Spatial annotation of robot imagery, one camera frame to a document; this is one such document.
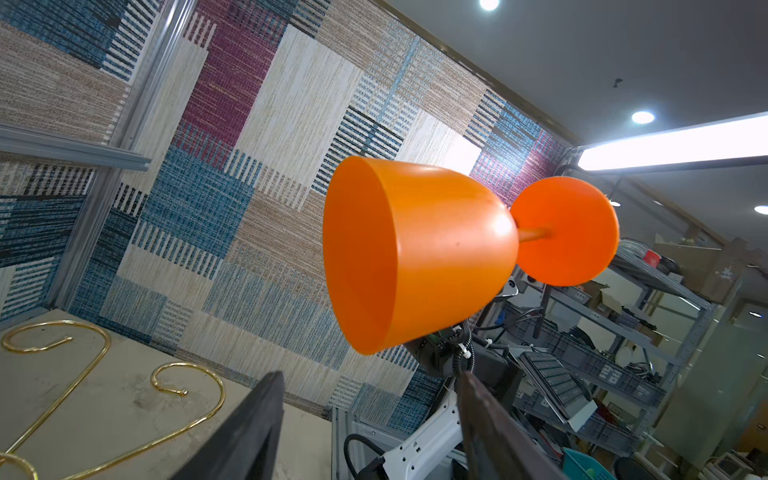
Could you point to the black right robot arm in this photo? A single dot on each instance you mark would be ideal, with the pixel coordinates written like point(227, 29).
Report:
point(447, 354)

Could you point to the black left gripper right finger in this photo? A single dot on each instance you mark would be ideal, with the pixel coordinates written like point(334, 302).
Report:
point(494, 445)

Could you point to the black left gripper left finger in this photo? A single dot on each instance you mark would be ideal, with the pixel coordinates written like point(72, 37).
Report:
point(245, 445)

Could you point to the gold wire wine glass rack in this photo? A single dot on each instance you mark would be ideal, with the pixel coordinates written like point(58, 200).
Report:
point(80, 403)

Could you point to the grey metal storage shelf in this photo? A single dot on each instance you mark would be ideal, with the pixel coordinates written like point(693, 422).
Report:
point(635, 368)

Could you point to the orange front wine glass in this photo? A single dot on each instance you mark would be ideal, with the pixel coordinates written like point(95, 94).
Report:
point(411, 249)

